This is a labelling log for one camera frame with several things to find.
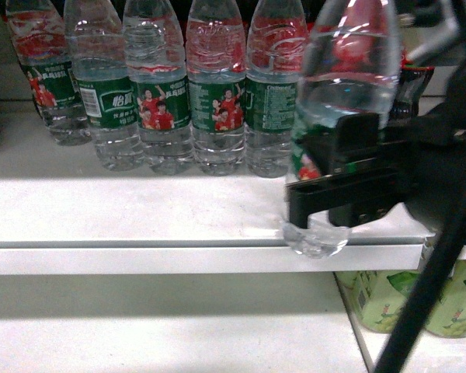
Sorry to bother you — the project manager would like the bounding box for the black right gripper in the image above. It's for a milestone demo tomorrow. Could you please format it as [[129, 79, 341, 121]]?
[[284, 64, 466, 230]]

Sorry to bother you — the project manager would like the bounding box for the water bottle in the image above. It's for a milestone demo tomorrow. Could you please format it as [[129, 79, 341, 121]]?
[[123, 0, 193, 176], [245, 0, 308, 178], [186, 0, 246, 176], [283, 1, 401, 259], [5, 1, 91, 146]]

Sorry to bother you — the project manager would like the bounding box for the water bottle barcode label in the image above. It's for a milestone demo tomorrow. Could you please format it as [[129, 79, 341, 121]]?
[[64, 0, 144, 171]]

